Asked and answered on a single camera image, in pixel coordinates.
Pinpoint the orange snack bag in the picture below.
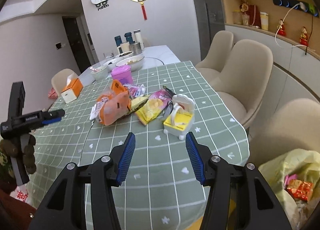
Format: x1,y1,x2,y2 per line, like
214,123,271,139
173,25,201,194
89,79,131,126

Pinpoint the red pink snack wrapper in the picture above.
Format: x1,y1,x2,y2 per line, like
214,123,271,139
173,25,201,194
284,174,314,202

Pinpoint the yellow plastic trash bag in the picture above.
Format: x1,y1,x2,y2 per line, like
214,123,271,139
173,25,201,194
259,149,319,229

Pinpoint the pink translucent wrapper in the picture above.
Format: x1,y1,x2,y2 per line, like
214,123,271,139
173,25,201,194
124,83,145,99

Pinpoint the yellow snack packet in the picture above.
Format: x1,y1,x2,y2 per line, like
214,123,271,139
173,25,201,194
135,87,174,125

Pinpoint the yellow green noodle snack bag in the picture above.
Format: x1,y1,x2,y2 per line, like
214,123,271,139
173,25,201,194
127,95,150,115

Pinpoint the black snack wrapper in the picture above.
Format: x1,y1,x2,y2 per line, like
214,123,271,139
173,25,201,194
162,86,176,122

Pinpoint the left gloved hand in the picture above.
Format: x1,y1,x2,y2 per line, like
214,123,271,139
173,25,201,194
1,134,36,174

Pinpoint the orange white tissue box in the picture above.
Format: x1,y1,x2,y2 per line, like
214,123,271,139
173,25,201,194
61,73,83,104

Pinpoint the beige chair across table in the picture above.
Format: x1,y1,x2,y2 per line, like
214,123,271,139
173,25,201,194
52,69,78,97

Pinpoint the small white bowl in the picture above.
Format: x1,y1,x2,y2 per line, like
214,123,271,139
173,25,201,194
90,65,108,80

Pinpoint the pink plastic container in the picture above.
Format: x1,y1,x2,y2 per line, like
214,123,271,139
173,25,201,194
111,65,133,84

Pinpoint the green checkered tablecloth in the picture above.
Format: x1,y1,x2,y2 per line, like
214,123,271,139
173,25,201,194
27,62,249,229

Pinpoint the near beige chair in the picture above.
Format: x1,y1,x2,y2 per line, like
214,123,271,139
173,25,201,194
248,98,319,166

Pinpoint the beige chair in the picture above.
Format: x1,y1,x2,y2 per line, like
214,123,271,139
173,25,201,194
209,39,273,130
195,31,234,82
248,98,319,166

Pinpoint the middle beige chair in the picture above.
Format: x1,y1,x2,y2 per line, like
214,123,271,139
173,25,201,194
209,39,273,130

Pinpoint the far beige chair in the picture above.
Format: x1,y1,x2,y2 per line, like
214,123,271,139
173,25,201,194
195,31,234,82

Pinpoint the right red figurine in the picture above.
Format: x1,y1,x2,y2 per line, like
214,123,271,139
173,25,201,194
299,26,309,47

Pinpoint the red figurine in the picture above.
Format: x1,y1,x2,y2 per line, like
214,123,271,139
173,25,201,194
277,19,286,37
299,26,309,47

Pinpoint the left red figurine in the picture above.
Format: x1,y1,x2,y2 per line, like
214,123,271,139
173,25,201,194
277,19,286,37

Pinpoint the white charging cable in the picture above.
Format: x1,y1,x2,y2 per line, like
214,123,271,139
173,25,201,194
274,1,307,49

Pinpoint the black wall power strip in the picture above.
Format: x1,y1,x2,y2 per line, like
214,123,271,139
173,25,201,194
272,0,319,18

